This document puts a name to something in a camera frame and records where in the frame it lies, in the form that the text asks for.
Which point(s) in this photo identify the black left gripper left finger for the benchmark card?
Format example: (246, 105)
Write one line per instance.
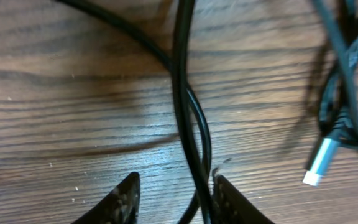
(120, 206)

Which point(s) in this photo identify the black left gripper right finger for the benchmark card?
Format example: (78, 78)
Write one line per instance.
(233, 207)

